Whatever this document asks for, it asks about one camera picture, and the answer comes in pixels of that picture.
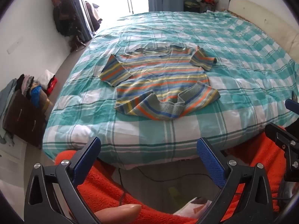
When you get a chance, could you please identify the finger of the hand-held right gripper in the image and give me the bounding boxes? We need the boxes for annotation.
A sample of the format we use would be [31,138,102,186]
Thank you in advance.
[285,99,299,117]
[265,122,299,151]

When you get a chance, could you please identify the red packet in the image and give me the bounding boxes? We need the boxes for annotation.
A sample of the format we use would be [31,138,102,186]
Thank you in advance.
[45,77,58,96]

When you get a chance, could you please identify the brown clothes behind door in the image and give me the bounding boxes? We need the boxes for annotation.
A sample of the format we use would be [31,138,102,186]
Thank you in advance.
[84,1,103,32]

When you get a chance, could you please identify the white slipper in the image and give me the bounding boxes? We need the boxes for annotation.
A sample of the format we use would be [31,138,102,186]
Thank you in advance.
[174,197,213,218]

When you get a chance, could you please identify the hanging dark clothes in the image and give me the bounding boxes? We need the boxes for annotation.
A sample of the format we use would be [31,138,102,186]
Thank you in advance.
[50,0,80,38]

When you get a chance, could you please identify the white drawer unit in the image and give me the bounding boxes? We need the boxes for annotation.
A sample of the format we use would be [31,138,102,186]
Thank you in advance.
[0,140,27,169]

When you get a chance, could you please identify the black cable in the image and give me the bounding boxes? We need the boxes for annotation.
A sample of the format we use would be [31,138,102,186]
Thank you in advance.
[117,166,211,206]

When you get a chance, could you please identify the dark nightstand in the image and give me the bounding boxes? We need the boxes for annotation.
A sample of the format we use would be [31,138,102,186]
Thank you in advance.
[183,1,211,13]

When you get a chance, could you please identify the sliding door frame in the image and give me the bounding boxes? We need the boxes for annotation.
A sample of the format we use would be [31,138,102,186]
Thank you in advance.
[74,0,96,41]

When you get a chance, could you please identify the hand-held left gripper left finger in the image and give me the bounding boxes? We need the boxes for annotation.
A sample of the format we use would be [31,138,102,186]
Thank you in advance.
[24,136,101,224]

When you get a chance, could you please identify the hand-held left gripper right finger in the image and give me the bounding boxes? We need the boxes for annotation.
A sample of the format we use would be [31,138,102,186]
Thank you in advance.
[197,137,274,224]

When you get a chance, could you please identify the pale teal draped cloth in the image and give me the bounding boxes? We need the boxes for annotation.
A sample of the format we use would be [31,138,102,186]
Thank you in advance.
[0,78,18,145]

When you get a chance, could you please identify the person's left hand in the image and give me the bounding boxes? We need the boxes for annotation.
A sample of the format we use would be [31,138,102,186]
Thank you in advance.
[93,204,142,224]

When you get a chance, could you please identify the cream padded headboard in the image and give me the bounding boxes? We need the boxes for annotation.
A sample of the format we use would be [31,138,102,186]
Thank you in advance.
[228,0,299,59]

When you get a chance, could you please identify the clothes in brown box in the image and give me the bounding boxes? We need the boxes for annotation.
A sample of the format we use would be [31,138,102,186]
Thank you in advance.
[14,74,50,108]

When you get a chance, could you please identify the white bag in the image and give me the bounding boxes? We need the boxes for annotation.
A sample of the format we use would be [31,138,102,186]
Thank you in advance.
[37,70,56,87]

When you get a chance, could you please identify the striped knit sweater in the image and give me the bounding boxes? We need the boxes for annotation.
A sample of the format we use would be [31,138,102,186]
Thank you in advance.
[98,45,221,121]

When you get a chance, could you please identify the teal checked duvet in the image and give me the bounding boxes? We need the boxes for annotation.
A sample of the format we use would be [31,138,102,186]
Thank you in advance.
[42,10,299,169]

